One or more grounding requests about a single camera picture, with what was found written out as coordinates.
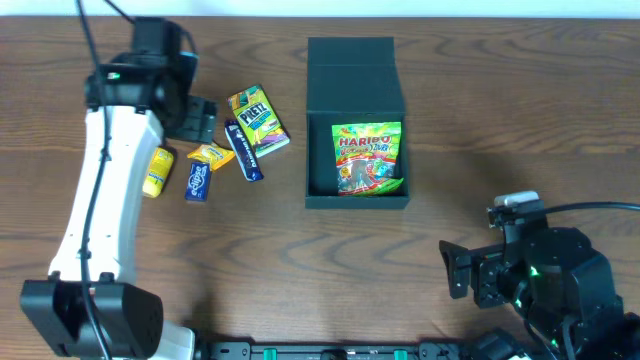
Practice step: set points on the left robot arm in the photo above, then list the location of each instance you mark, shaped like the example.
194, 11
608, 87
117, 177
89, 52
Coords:
89, 305

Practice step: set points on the green Pretz snack box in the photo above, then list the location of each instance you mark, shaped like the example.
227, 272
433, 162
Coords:
258, 119

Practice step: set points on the dark blue chocolate bar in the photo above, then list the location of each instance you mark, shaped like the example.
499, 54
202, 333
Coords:
243, 150

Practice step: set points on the Haribo gummy candy bag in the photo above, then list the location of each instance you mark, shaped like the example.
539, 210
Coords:
366, 156

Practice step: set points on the small orange snack packet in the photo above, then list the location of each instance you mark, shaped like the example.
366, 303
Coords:
212, 154

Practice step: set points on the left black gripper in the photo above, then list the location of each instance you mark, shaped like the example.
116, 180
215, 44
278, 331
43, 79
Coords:
198, 118

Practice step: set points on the blue Eclipse gum pack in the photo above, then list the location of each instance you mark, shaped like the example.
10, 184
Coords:
198, 182

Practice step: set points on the black gift box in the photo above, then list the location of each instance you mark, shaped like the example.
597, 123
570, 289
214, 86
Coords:
351, 80

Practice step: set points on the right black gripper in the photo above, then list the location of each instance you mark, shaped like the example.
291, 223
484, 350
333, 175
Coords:
478, 270

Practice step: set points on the yellow Mentos gum bottle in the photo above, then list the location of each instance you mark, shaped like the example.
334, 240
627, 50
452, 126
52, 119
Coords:
158, 172

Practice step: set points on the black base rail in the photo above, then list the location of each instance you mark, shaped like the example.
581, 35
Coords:
247, 351

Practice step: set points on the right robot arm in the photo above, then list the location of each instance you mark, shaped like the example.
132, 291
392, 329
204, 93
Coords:
557, 283

